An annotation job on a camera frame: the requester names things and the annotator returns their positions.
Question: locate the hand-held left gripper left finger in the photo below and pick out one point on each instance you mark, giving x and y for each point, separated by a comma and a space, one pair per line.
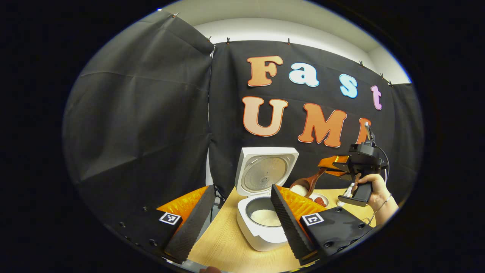
195, 227

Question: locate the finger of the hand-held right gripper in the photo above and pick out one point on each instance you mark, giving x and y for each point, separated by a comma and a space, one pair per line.
339, 173
333, 161

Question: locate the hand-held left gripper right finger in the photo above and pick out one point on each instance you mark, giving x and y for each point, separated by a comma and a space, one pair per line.
290, 227

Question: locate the brown wooden spoon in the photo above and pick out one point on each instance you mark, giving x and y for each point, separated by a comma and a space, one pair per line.
314, 180

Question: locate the white rice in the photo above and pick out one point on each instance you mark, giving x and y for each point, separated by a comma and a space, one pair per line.
299, 189
265, 218

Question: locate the white rice cooker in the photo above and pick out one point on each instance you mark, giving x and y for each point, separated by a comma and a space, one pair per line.
261, 174

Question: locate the white drink bottle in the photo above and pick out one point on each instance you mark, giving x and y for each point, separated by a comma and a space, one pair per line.
349, 189

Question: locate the beige round plate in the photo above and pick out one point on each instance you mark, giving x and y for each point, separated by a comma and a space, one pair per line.
322, 196

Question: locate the red meat piece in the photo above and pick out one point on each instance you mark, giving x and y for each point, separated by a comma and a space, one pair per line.
321, 201

